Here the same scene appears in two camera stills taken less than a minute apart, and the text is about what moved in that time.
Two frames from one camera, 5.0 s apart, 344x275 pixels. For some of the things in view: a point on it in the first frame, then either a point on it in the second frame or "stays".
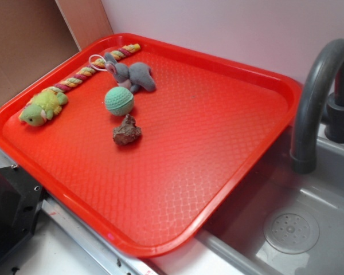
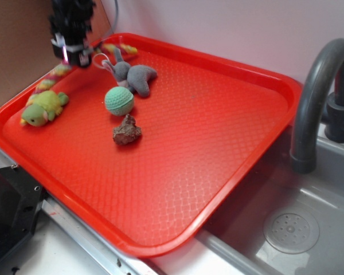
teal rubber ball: (119, 101) stays
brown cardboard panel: (27, 38) stays
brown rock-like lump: (128, 132) stays
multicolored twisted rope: (67, 83) to (63, 69)
